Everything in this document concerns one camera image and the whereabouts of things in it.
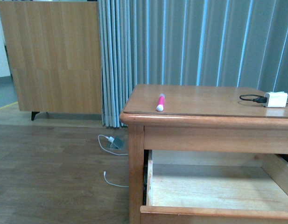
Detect pink marker with white cap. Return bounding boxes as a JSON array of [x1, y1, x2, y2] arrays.
[[156, 93, 165, 112]]

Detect wooden drawer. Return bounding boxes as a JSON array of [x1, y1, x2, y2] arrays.
[[140, 150, 288, 224]]

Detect open floor socket box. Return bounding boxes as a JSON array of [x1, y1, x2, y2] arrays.
[[108, 137, 124, 149]]

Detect wooden nightstand dresser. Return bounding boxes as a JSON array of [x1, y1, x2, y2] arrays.
[[120, 84, 288, 224]]

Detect light wooden cabinet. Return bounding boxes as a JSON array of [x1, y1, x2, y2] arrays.
[[0, 0, 102, 118]]

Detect grey pleated curtain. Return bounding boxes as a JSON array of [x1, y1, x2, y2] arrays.
[[98, 0, 288, 127]]

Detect white power adapter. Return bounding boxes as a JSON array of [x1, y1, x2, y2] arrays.
[[263, 91, 288, 108]]

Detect white charger cable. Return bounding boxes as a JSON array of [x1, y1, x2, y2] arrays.
[[98, 134, 129, 188]]

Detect black usb cable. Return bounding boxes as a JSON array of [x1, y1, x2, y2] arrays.
[[239, 94, 267, 104]]

